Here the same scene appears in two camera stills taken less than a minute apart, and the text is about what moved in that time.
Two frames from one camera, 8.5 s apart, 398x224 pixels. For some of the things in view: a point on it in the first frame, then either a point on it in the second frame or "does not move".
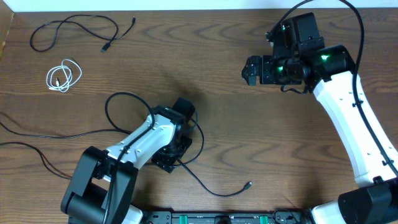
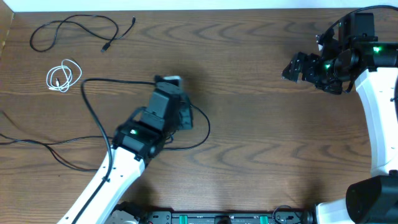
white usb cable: [60, 78] does not move
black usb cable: [63, 175] -> [48, 142]
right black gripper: [266, 63] -> [311, 60]
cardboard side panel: [6, 17] does not move
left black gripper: [165, 160] -> [188, 124]
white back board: [190, 5] does not move
